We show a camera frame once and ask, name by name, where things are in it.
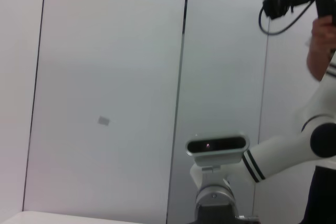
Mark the dark blue camera cable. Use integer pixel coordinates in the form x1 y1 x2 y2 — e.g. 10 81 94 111
258 0 316 36

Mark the person's bare forearm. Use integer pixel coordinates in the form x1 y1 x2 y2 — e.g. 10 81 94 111
306 47 334 82

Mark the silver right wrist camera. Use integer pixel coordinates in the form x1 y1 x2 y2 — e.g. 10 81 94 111
185 130 250 167

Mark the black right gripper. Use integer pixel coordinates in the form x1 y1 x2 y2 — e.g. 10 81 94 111
193 202 261 224

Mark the person's bare hand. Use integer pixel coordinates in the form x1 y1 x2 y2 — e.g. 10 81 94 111
310 15 336 53

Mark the person's dark clothing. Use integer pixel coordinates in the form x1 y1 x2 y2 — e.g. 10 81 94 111
298 165 336 224

